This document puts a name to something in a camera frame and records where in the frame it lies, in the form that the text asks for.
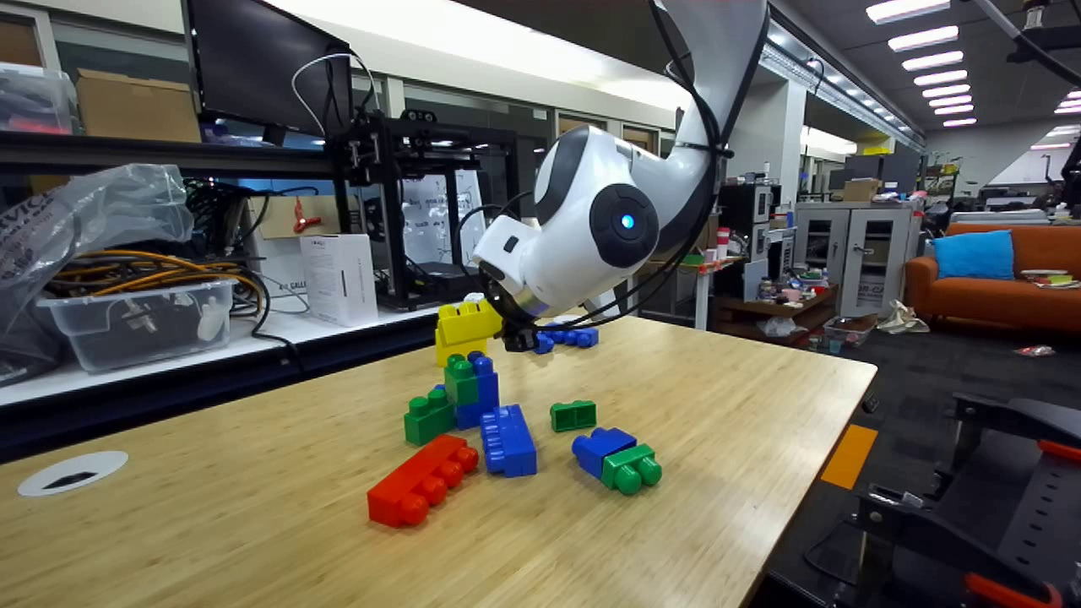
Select blue long toy block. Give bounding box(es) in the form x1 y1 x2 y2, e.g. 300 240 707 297
530 321 601 358
480 402 540 480

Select black equipment stand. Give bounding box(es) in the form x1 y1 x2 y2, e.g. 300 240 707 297
775 390 1081 608

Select coiled yellow cables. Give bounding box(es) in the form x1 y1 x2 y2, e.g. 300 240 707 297
49 248 274 326

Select grey glass door cabinet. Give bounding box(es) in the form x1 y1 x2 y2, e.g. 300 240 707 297
792 201 916 326

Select brown cardboard box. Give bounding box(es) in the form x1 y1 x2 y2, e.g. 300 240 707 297
76 67 202 145

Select blue square toy block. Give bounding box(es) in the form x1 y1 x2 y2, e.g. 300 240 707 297
454 351 504 433

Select blue small toy block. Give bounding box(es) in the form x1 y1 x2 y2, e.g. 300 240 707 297
569 425 643 482

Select orange sofa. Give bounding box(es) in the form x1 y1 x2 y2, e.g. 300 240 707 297
901 220 1081 335

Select white cardboard box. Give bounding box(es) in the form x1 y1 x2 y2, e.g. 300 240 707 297
296 231 383 329

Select orange floor tape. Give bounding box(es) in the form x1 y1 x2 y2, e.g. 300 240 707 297
817 424 882 495

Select black computer monitor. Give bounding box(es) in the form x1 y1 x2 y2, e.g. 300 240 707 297
184 0 360 139

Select white round table grommet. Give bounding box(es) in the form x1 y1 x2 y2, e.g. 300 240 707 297
14 450 132 499

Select green small toy block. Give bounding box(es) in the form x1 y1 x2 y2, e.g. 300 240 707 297
598 438 666 499
548 397 601 436

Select red long toy block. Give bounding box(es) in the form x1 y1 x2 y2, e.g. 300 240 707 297
366 433 482 530

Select clear plastic storage bin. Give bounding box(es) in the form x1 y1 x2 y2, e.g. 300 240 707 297
35 276 241 375

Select blue cushion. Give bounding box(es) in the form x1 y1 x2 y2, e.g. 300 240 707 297
931 231 1021 283

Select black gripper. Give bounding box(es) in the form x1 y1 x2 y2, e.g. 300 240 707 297
480 264 548 356

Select ceiling light panel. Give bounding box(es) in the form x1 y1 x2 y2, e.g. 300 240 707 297
899 48 970 74
884 24 962 58
862 0 957 29

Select black frame 3D printer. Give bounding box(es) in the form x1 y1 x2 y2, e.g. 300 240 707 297
330 104 535 308

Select yellow wide toy block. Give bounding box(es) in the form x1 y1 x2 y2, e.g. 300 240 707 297
434 294 507 372

